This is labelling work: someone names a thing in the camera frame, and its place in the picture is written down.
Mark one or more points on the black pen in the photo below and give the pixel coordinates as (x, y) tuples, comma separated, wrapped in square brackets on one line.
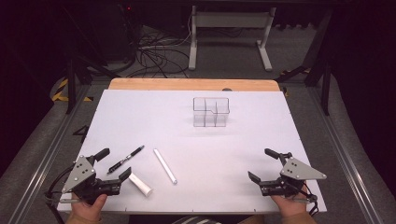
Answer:
[(130, 154)]

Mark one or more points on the aluminium floor rail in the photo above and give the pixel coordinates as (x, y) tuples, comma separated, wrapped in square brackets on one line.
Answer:
[(66, 124), (342, 155)]

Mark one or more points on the person's left hand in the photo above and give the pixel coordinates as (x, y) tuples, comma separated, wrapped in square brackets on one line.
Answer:
[(87, 211)]

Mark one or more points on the white pen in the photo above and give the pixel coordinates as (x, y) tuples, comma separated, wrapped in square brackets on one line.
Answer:
[(165, 166)]

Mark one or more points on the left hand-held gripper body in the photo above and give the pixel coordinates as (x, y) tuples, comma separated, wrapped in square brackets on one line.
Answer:
[(82, 174)]

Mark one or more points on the white metal desk frame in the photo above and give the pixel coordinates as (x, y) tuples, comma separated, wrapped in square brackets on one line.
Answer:
[(230, 20)]

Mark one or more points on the black equipment case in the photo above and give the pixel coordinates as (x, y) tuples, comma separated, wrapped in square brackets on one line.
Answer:
[(120, 31)]

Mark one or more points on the yellow black hazard tape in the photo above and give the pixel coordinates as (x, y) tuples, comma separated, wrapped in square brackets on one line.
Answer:
[(59, 93)]

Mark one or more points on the wooden table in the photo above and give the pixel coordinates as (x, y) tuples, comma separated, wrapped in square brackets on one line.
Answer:
[(186, 84)]

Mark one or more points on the clear plastic organizer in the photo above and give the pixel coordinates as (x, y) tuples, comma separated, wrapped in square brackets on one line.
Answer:
[(211, 119)]

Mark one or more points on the white table board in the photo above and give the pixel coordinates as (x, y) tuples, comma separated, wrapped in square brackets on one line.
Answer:
[(218, 155)]

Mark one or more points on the short white cylinder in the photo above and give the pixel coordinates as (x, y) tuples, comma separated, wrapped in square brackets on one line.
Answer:
[(140, 185)]

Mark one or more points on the person's right hand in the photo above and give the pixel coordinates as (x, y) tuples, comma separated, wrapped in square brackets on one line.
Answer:
[(291, 205)]

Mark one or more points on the black metal stand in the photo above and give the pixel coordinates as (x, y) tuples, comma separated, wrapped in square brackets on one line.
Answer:
[(71, 84), (325, 87)]

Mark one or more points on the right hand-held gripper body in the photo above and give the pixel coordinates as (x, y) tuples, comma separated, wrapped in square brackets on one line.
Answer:
[(295, 172)]

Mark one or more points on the person's striped clothing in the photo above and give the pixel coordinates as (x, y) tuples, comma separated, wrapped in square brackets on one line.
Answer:
[(193, 221)]

